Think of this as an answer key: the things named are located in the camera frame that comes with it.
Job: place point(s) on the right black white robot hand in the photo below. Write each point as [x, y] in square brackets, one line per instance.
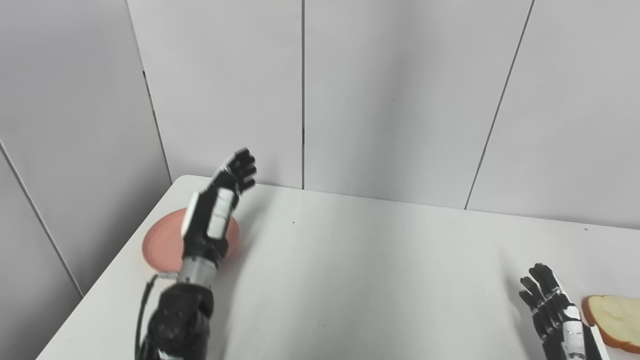
[555, 320]

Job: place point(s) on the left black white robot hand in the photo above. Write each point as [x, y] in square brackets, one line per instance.
[216, 215]

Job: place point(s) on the slice of bread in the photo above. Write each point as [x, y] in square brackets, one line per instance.
[614, 320]

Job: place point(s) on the pink round plate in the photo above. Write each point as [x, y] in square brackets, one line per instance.
[165, 245]

